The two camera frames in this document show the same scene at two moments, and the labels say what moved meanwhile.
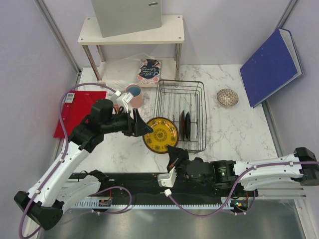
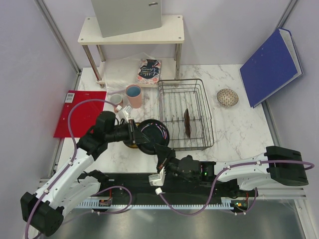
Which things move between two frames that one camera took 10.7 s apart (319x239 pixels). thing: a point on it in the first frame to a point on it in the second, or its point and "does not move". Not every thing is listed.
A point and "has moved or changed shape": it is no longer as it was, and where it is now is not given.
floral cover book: x=149 y=71 does not move
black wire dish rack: x=184 y=102 does not move
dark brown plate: x=182 y=125 to x=187 y=121
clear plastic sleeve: x=121 y=71 does not move
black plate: x=187 y=125 to x=156 y=132
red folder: x=76 y=106 does not move
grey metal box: x=116 y=17 does not move
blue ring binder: x=273 y=66 does not move
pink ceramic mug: x=116 y=106 has moved or changed shape
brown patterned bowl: x=227 y=97 does not move
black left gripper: x=137 y=127 to x=135 y=136
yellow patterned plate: x=165 y=133 to x=133 y=146
